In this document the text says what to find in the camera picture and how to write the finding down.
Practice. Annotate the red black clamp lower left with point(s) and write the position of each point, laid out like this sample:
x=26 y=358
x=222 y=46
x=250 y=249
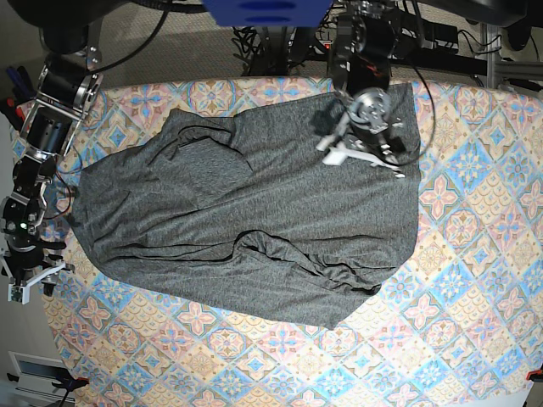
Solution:
x=63 y=383

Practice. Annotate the red black clamp upper left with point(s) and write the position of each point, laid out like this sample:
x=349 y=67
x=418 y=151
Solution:
x=13 y=113

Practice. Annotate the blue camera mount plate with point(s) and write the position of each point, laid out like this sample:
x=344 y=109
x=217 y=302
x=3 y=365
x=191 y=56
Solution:
x=294 y=13

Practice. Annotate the red clamp lower right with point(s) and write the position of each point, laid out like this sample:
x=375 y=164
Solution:
x=535 y=376

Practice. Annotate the grey t-shirt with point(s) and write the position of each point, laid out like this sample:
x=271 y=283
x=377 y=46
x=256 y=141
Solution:
x=241 y=213

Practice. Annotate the red black clamp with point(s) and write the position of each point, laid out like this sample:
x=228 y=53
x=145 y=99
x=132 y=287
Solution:
x=63 y=383
x=13 y=113

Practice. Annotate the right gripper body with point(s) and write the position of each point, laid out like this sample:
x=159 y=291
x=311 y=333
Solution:
x=25 y=262

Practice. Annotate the aluminium frame post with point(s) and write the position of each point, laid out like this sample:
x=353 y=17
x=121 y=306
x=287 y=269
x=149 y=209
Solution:
x=500 y=70

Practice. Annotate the patterned tablecloth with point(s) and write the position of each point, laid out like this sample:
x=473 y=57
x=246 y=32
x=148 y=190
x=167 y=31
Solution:
x=460 y=324

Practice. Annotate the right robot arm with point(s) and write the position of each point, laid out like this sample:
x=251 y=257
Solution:
x=66 y=90

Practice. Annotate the white wall vent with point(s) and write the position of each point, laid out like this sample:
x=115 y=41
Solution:
x=34 y=372

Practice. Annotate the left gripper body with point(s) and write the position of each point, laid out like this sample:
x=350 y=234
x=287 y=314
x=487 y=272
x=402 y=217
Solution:
x=382 y=149

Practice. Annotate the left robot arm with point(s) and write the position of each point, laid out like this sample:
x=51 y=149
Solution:
x=359 y=66

